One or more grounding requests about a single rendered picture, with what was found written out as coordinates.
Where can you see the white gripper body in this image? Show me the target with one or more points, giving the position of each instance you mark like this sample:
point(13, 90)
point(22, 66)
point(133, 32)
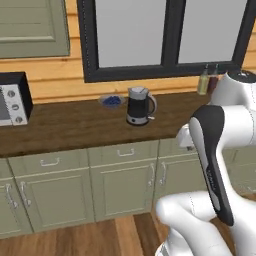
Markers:
point(184, 137)

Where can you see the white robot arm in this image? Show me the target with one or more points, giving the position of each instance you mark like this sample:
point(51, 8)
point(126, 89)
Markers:
point(233, 126)

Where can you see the black and silver electric kettle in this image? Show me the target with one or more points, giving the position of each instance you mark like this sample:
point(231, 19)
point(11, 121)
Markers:
point(137, 106)

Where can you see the narrow green drawer front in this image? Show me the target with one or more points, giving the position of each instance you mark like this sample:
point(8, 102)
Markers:
point(170, 146)
point(4, 170)

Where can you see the yellow-green bottle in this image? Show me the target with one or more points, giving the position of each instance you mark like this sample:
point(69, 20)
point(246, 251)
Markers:
point(202, 83)

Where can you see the dark red bottle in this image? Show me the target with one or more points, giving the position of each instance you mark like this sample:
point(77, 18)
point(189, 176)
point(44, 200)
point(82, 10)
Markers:
point(213, 83)

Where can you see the wide green drawer front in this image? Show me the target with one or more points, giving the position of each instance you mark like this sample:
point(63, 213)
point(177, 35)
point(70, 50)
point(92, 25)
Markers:
point(26, 165)
point(106, 154)

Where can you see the bowl of blue berries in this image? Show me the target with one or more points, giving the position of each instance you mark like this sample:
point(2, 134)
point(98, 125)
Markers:
point(112, 100)

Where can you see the black framed window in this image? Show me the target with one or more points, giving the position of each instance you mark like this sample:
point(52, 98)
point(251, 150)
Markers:
point(171, 36)

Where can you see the black and silver toaster oven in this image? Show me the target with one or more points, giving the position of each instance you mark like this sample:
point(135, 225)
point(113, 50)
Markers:
point(13, 100)

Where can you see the green wall cupboard door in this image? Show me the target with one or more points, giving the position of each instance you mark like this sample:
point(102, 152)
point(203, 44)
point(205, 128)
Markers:
point(31, 26)

